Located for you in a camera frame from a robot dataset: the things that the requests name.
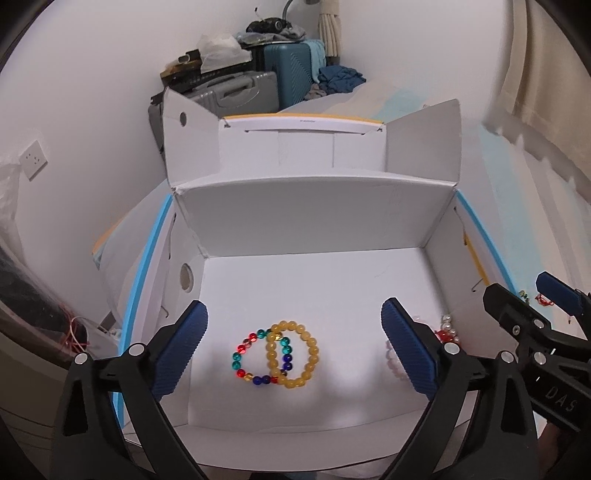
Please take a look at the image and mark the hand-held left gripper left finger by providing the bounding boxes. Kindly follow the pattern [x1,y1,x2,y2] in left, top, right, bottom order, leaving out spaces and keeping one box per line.
[54,300,208,480]

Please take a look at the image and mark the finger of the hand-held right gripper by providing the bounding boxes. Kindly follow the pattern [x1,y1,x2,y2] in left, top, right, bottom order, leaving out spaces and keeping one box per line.
[536,271,591,319]
[482,282,591,365]

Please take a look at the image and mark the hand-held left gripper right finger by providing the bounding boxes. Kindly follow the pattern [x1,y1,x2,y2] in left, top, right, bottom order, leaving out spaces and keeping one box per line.
[380,298,541,480]

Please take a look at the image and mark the pale pink bead bracelet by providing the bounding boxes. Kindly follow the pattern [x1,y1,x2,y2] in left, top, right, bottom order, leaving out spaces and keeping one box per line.
[385,315,423,380]

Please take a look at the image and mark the red bead bracelet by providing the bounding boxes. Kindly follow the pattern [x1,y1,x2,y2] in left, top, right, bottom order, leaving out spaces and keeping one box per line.
[434,314,462,346]

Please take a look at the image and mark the multicolour glass bead bracelet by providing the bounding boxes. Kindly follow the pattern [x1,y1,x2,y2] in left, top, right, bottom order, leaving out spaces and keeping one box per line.
[231,329,294,386]

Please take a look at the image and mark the yellow bead bracelet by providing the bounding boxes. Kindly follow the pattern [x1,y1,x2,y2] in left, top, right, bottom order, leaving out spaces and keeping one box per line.
[264,320,319,388]

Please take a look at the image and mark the white printed cardboard box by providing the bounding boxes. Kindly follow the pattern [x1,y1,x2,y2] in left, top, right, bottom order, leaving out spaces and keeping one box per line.
[92,98,522,467]

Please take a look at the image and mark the dark plastic-wrapped bundle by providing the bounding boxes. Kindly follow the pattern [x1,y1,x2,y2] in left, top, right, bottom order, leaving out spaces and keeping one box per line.
[0,152,93,365]

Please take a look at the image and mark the wide beige curtain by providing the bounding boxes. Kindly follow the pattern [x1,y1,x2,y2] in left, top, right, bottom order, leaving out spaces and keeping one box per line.
[482,0,591,185]

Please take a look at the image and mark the grey suitcase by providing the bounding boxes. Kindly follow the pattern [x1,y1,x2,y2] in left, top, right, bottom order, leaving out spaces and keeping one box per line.
[148,69,280,153]

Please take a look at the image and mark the dark blue clothes pile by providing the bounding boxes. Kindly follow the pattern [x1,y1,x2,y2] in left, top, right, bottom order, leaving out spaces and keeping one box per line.
[316,65,368,95]

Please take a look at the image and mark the black and gold box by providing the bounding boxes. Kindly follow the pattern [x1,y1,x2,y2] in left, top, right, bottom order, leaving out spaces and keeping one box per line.
[161,51,204,80]

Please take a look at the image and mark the teal suitcase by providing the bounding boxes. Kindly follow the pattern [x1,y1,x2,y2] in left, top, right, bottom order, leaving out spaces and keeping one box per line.
[263,41,324,112]

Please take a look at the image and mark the white plastic bag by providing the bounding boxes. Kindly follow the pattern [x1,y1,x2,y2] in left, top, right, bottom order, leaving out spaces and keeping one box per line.
[196,34,252,70]

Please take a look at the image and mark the light blue towel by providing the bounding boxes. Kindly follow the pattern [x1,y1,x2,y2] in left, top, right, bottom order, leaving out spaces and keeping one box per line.
[302,39,326,84]

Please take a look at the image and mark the tied beige curtain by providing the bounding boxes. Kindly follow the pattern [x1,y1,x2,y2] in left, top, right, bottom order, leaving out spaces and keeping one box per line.
[318,0,345,70]

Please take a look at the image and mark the black items on suitcase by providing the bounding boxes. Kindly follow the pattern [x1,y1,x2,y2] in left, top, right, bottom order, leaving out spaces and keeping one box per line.
[245,17,308,44]

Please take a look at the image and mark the blue desk lamp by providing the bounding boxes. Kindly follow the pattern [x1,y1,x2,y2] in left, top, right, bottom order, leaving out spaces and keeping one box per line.
[281,0,320,23]

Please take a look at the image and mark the thin red wire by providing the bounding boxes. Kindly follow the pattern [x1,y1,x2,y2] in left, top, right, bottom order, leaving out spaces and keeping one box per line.
[62,316,90,354]

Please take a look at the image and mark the white wall socket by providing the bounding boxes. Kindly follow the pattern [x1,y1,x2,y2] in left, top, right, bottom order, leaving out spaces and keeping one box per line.
[18,140,48,181]

